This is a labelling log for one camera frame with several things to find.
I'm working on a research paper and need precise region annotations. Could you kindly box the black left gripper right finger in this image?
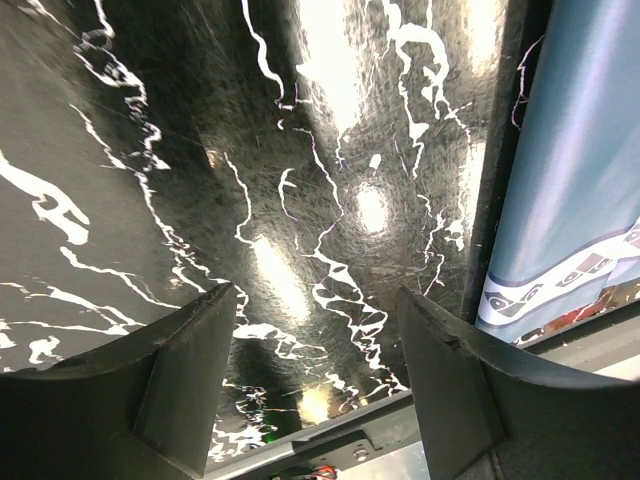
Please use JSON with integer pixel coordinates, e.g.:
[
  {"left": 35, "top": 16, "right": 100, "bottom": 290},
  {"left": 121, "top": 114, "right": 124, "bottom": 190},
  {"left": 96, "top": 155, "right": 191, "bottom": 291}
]
[{"left": 396, "top": 288, "right": 639, "bottom": 479}]

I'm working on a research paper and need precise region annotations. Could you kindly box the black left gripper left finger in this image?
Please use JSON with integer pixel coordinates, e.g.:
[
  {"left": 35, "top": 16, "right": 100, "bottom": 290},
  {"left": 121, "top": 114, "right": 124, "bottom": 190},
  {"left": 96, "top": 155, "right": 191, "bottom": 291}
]
[{"left": 1, "top": 283, "right": 236, "bottom": 479}]

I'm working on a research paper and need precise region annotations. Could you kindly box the blue patterned cloth placemat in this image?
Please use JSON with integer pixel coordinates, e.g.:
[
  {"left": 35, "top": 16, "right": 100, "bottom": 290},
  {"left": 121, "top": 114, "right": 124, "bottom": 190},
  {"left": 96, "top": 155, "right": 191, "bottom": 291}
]
[{"left": 476, "top": 1, "right": 639, "bottom": 342}]

